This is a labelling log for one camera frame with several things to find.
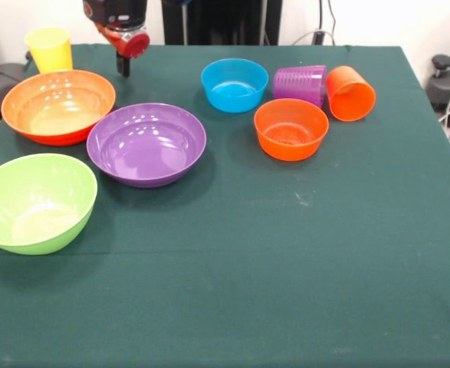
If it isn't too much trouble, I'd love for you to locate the black stand with knob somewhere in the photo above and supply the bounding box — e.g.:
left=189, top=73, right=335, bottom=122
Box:
left=425, top=54, right=450, bottom=112

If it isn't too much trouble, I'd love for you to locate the purple plastic bowl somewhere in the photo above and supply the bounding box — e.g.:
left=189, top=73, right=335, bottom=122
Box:
left=86, top=102, right=208, bottom=189

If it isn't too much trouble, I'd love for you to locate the purple plastic cup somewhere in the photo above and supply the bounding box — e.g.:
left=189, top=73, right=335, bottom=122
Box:
left=273, top=64, right=327, bottom=110

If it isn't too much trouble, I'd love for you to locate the orange plastic cup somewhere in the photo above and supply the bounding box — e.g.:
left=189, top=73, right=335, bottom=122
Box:
left=325, top=65, right=377, bottom=123

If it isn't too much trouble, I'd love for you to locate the lime green plastic bowl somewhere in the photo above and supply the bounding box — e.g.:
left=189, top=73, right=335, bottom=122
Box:
left=0, top=153, right=98, bottom=256

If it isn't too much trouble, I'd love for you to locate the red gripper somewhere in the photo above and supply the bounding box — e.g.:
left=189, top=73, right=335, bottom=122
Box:
left=96, top=22, right=151, bottom=78

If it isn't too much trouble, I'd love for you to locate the wide orange plastic bowl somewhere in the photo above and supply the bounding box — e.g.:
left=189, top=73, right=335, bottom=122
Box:
left=0, top=69, right=117, bottom=146

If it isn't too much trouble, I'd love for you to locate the yellow plastic cup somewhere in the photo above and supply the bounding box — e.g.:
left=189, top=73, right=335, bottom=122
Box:
left=24, top=27, right=74, bottom=74

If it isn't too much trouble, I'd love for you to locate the dark green tablecloth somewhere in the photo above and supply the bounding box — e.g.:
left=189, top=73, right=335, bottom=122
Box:
left=0, top=42, right=450, bottom=368

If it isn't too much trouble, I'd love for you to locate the black hanging cable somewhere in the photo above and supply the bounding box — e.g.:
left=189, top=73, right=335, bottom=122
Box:
left=326, top=0, right=340, bottom=32

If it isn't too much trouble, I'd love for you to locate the small orange plastic bowl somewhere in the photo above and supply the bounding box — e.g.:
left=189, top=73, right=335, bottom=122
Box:
left=253, top=97, right=330, bottom=163

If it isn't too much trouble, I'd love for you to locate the grey cable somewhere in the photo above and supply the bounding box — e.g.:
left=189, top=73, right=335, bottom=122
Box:
left=291, top=29, right=337, bottom=46

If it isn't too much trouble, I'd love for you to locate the blue plastic bowl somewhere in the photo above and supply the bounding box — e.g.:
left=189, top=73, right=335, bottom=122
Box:
left=200, top=57, right=270, bottom=114

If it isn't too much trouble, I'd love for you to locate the black office chair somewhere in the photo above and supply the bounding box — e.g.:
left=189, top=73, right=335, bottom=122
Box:
left=0, top=28, right=30, bottom=123

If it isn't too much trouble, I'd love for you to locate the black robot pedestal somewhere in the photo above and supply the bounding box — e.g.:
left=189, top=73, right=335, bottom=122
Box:
left=162, top=0, right=283, bottom=46

